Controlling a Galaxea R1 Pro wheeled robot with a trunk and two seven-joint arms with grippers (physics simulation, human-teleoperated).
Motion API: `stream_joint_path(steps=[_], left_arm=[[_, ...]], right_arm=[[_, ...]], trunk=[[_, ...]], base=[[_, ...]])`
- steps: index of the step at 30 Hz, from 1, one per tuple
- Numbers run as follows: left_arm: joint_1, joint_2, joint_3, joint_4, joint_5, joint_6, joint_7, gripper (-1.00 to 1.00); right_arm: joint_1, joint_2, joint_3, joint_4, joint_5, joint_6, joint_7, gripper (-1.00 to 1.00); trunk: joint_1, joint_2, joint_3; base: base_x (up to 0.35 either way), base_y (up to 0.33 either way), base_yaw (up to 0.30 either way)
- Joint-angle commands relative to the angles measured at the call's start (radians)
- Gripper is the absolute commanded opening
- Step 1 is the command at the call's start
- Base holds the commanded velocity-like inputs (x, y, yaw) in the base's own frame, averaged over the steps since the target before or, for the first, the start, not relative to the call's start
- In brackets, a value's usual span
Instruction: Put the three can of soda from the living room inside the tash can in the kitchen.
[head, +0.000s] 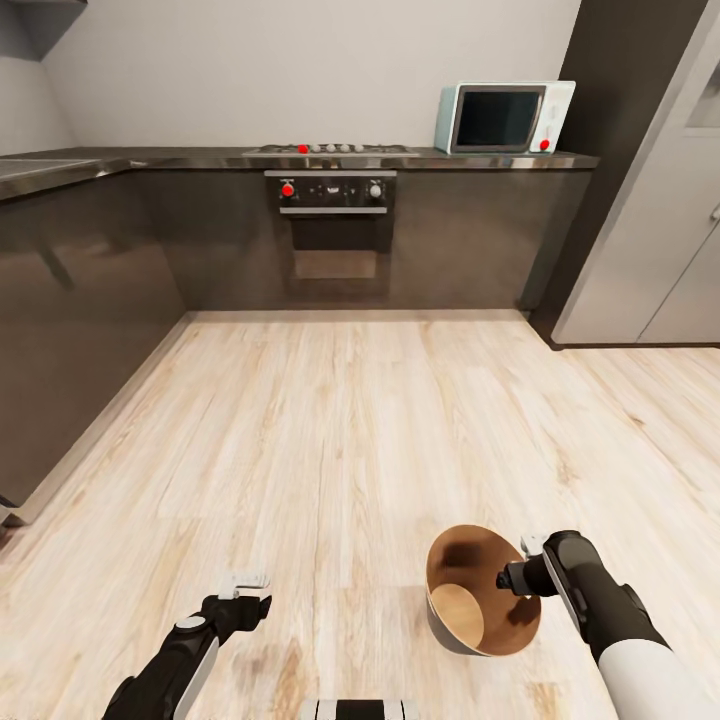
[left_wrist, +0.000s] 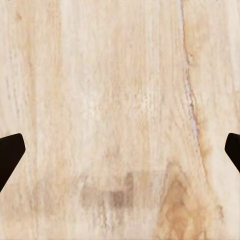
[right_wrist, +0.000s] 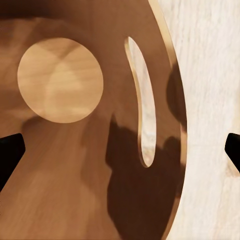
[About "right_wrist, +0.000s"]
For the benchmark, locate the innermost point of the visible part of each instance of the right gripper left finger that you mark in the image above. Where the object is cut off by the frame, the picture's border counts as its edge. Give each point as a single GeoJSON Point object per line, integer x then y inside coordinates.
{"type": "Point", "coordinates": [12, 148]}

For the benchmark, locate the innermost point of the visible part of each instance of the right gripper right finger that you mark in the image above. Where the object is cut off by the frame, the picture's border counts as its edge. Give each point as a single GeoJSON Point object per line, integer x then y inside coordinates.
{"type": "Point", "coordinates": [232, 148]}

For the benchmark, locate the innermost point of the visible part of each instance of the trash can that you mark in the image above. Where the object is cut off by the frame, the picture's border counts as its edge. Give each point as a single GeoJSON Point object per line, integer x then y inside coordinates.
{"type": "Point", "coordinates": [69, 85]}

